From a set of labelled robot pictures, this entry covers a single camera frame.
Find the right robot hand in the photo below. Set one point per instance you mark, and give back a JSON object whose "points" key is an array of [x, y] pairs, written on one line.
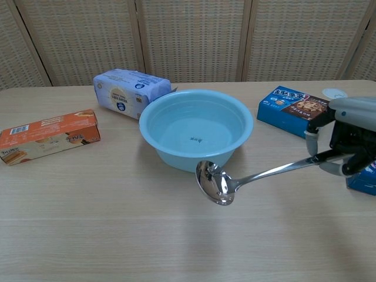
{"points": [[352, 129]]}

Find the light blue plastic basin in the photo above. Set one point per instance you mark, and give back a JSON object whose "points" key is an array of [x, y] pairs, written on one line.
{"points": [[202, 123]]}

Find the blue and pink cookie box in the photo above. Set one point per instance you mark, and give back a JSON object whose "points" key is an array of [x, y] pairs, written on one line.
{"points": [[362, 182]]}

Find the blue chocolate cookie box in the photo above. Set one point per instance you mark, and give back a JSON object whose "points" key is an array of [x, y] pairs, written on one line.
{"points": [[290, 113]]}

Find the woven folding screen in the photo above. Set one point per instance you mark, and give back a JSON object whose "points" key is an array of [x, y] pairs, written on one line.
{"points": [[188, 38]]}

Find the lavender tissue pack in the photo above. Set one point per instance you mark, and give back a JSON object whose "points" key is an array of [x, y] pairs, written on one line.
{"points": [[129, 91]]}

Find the orange biscuit box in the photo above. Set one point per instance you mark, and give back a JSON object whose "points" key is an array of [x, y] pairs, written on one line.
{"points": [[50, 138]]}

